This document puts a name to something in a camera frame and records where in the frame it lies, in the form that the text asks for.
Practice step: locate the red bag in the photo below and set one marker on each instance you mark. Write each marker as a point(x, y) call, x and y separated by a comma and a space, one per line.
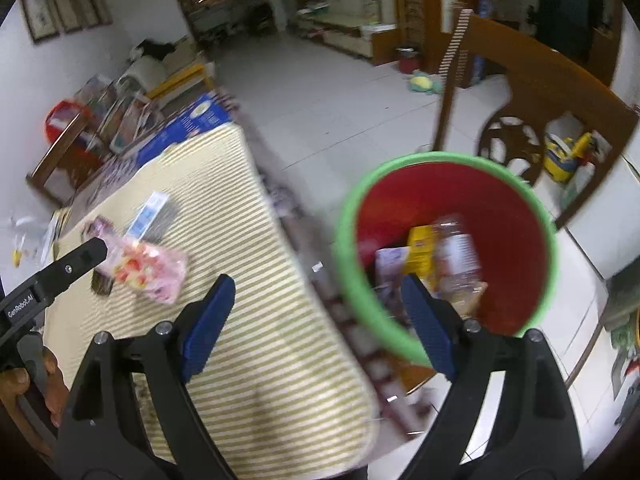
point(62, 115)

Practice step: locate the red bin with green rim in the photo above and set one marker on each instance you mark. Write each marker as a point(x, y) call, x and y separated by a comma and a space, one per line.
point(510, 240)

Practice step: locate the grey blue milk carton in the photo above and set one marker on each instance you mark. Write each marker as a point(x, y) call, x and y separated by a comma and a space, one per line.
point(390, 265)

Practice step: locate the yellow plastic toy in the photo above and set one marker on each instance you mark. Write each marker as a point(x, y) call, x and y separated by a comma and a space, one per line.
point(560, 160)

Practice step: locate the white blue milk carton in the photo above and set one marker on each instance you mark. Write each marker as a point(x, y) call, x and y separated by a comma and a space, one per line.
point(150, 212)

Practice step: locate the clear plastic bottle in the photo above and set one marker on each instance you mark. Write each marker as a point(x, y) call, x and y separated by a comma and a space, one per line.
point(457, 255)

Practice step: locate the brown snack wrapper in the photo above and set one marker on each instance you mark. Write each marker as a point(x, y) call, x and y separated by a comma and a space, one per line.
point(102, 285)

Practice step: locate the white plastic carrier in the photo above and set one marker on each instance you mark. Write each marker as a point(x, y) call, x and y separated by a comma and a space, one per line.
point(142, 72)

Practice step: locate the light wooden bench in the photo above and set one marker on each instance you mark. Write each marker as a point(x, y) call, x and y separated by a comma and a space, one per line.
point(185, 72)

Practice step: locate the blue printed board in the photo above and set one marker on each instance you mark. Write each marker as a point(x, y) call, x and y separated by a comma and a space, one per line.
point(195, 120)

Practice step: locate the pink plastic wrapper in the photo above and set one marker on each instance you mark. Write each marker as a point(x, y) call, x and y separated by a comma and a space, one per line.
point(100, 227)

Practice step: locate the yellow striped tablecloth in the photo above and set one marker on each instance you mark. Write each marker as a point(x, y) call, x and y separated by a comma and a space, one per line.
point(280, 310)

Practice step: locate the small framed picture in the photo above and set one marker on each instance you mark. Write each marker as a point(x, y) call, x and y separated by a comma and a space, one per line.
point(371, 9)

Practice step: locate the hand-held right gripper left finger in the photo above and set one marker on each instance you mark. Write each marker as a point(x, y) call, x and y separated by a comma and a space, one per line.
point(210, 325)

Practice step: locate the black cloth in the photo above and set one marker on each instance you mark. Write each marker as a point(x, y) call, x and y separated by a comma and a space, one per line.
point(157, 49)

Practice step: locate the small red bin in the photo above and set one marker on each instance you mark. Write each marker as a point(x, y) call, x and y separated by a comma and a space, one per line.
point(407, 60)

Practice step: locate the pink strawberry print packet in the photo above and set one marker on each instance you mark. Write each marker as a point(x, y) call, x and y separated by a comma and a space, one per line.
point(150, 270)

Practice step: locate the carved wooden chair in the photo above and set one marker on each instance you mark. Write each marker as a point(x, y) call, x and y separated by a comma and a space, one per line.
point(540, 90)

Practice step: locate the wooden partition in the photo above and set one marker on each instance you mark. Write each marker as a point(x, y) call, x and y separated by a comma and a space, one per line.
point(425, 20)

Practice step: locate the dark wooden chair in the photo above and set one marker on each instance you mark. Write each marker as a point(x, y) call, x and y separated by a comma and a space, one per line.
point(55, 160)

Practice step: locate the dark green door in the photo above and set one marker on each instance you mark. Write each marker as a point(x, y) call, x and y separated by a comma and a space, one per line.
point(565, 5)

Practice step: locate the person's left hand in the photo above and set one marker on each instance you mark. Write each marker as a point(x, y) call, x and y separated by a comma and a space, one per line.
point(55, 387)

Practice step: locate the patterned shopping bag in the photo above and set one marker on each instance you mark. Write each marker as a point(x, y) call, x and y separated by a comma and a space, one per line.
point(125, 115)

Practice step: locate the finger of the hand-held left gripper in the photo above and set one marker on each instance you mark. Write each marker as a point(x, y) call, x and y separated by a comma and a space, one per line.
point(75, 267)

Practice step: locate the yellow packet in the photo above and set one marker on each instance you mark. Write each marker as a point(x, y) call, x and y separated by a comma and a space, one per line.
point(420, 247)

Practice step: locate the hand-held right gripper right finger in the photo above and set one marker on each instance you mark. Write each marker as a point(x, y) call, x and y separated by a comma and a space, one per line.
point(430, 325)

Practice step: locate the green toy turtle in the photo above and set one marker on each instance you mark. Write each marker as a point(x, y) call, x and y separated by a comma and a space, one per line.
point(425, 84)

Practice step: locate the low television cabinet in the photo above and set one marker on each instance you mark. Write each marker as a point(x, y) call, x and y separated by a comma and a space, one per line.
point(345, 30)

